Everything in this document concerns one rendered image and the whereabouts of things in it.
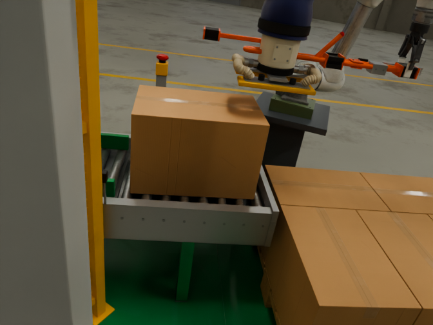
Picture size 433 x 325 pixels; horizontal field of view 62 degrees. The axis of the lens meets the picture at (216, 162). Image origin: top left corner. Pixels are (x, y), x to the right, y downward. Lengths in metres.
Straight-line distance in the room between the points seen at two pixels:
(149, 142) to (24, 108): 1.04
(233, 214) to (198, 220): 0.16
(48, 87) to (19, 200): 0.21
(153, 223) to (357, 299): 0.87
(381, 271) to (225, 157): 0.80
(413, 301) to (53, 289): 1.25
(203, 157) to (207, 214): 0.26
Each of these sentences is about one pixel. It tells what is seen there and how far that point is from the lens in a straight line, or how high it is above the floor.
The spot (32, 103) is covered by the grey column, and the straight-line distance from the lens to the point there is 0.59.
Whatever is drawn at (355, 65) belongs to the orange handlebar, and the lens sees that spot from 1.78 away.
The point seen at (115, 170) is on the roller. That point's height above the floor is 0.55.
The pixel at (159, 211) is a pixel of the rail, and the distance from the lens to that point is 1.59.
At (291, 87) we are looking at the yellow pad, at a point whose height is 1.11.
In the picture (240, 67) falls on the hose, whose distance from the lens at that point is 1.58.
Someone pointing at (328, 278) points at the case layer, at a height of 0.54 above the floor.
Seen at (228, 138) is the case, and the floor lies 0.87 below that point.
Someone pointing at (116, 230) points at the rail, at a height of 0.45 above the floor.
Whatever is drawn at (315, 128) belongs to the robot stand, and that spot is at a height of 0.75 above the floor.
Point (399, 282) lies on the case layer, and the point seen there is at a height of 0.54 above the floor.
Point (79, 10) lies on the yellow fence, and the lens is 1.21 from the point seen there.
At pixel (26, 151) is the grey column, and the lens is 0.63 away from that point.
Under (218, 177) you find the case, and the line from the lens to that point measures 1.68.
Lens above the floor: 1.53
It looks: 29 degrees down
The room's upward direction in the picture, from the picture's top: 9 degrees clockwise
